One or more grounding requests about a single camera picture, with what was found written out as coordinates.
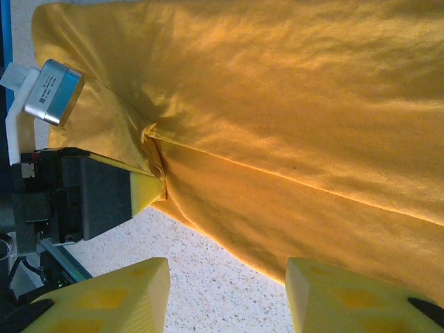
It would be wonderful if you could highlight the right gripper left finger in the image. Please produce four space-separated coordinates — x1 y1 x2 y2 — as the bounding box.
6 256 171 333

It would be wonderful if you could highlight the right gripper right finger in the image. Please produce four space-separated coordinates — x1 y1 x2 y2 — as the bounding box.
284 256 444 333

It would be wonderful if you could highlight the orange t-shirt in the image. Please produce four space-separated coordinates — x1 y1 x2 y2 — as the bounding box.
31 0 444 306

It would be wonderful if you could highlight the blue table edge strip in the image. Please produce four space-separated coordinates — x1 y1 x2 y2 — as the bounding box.
0 0 14 70

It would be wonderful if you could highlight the aluminium frame rail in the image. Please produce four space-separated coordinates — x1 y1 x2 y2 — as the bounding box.
40 239 94 289

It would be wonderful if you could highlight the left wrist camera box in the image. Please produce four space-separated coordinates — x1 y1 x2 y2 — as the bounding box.
0 58 86 164

